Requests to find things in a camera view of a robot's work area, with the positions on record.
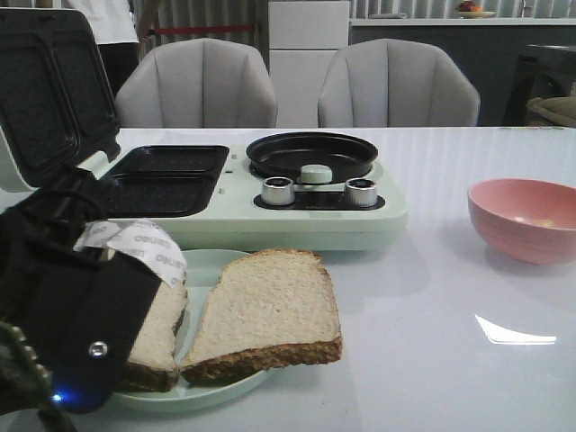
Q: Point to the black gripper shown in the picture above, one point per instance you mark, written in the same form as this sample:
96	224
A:
81	312

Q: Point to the bread slice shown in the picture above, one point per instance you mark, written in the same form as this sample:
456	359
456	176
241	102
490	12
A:
270	309
151	366

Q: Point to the breakfast maker hinged lid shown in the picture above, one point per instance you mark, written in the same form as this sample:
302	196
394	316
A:
57	106

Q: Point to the pink bowl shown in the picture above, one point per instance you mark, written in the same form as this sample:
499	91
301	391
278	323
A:
529	220

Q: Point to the mint green breakfast maker base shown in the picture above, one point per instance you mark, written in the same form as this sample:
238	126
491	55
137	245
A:
206	196

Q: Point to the mint green plate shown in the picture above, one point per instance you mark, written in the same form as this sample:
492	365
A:
203	272

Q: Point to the left silver control knob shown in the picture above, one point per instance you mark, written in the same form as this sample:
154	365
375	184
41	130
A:
278	191

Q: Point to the silver control knob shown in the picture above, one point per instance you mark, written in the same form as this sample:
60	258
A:
361	192
278	191

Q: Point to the left grey upholstered chair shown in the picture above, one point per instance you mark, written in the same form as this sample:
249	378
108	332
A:
201	83

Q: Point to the grey upholstered chair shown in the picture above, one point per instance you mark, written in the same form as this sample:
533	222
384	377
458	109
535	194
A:
396	83
201	83

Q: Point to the red barrier tape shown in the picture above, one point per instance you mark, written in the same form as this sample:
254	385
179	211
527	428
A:
203	29

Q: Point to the black round frying pan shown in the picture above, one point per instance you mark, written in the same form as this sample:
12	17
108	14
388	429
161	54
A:
285	154

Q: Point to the right silver control knob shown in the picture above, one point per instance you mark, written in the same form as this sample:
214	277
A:
361	192

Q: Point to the white refrigerator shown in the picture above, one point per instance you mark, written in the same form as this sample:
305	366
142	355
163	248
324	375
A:
303	38

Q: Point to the right grey upholstered chair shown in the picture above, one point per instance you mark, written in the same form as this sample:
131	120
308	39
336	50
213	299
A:
396	83

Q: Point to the dark grey kitchen counter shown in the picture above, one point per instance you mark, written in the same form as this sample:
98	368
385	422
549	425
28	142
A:
464	73

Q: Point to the fruit plate on counter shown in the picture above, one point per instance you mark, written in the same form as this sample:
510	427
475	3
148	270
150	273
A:
471	10

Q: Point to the dark appliance at right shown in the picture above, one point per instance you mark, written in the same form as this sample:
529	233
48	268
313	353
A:
545	71

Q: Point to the beige cushion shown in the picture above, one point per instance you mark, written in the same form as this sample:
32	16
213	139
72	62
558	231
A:
555	110

